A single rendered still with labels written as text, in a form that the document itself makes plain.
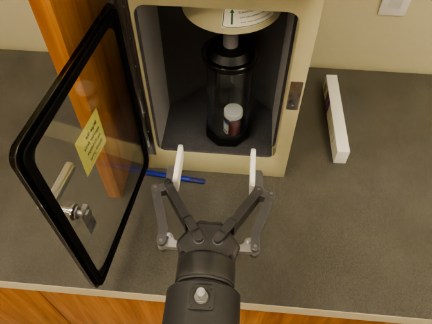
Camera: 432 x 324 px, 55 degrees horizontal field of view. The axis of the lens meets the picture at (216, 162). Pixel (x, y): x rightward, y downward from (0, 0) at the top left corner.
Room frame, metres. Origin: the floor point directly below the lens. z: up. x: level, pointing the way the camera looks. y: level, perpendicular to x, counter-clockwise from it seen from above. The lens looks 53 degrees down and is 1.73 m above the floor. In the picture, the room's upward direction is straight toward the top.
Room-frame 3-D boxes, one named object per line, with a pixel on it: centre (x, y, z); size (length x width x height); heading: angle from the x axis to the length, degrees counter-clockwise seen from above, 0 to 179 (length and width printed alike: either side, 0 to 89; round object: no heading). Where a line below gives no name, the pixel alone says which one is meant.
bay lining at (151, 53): (0.69, -0.01, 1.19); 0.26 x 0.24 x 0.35; 85
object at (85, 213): (0.30, 0.20, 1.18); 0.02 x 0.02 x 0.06; 78
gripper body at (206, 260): (0.23, 0.01, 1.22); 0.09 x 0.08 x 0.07; 176
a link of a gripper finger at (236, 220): (0.29, -0.03, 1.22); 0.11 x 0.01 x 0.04; 142
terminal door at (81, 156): (0.41, 0.19, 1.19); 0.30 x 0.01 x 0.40; 168
